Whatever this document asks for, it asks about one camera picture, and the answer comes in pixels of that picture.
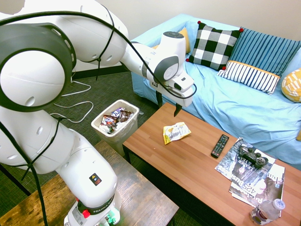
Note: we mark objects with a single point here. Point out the rustic wooden robot table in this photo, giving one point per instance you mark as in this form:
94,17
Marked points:
141,195

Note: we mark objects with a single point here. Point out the sofa with light blue cover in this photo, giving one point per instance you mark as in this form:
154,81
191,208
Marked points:
223,106

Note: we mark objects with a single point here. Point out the black TV remote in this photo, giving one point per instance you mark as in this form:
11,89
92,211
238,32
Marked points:
219,146

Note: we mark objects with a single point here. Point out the white navy striped pillow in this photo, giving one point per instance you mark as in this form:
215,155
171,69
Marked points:
249,76

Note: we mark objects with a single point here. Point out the yellow chip bag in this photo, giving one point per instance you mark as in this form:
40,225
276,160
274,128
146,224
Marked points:
175,133

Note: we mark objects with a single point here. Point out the mustard yellow pillow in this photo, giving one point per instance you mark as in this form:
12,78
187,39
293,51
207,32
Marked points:
186,40

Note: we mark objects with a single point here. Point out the white trash bin with liner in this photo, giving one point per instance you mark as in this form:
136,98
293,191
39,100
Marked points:
128,135

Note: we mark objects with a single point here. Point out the blue striped pillow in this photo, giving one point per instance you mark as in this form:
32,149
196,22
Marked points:
263,51

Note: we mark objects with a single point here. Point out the yellow white patterned pillow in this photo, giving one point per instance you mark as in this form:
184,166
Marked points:
292,86

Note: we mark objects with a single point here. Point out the red brown snack wrapper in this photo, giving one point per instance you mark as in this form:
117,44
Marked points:
108,120

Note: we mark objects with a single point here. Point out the purple snack wrapper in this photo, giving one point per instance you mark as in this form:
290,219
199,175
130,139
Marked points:
116,112

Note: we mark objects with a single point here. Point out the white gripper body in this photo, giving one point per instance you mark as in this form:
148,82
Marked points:
185,100

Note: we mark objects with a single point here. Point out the black game controller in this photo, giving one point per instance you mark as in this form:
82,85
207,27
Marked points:
252,156

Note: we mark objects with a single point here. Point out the orange cushion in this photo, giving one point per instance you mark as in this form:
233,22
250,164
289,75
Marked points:
299,135

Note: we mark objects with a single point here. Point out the black white checkered pillow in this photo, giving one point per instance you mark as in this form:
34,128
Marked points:
211,46

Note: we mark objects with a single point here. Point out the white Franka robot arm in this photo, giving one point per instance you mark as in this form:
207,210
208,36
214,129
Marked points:
35,70

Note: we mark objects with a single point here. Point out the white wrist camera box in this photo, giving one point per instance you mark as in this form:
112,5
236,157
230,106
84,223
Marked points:
182,82

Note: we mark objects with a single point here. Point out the magazine with Leader headline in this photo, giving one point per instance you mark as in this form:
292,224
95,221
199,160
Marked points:
231,162

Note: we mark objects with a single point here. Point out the clear plastic water bottle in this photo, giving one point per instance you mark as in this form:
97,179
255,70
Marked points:
265,212

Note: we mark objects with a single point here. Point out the black floor strip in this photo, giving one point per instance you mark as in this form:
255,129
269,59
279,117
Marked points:
14,180

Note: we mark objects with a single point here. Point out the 425 Business magazine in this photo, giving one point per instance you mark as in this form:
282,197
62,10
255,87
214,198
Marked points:
256,188

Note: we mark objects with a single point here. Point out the wooden coffee table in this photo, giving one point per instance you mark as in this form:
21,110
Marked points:
188,164

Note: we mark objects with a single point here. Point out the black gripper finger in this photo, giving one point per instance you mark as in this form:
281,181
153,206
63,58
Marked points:
159,99
177,110

